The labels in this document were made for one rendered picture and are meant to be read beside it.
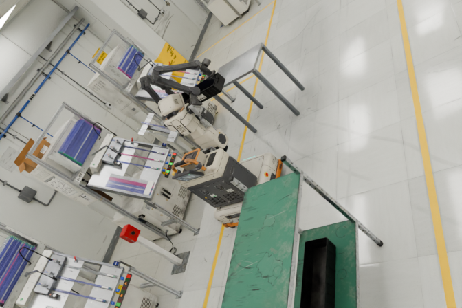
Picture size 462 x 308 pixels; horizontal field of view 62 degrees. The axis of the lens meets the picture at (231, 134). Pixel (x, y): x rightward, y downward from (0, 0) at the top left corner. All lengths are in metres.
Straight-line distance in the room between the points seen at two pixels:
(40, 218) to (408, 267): 4.50
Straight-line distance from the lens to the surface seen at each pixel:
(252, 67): 4.03
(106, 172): 4.45
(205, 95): 3.71
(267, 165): 3.74
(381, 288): 2.83
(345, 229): 2.68
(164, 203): 4.67
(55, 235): 5.78
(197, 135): 3.59
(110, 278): 3.87
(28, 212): 5.72
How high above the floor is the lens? 2.35
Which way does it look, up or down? 27 degrees down
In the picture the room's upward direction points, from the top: 50 degrees counter-clockwise
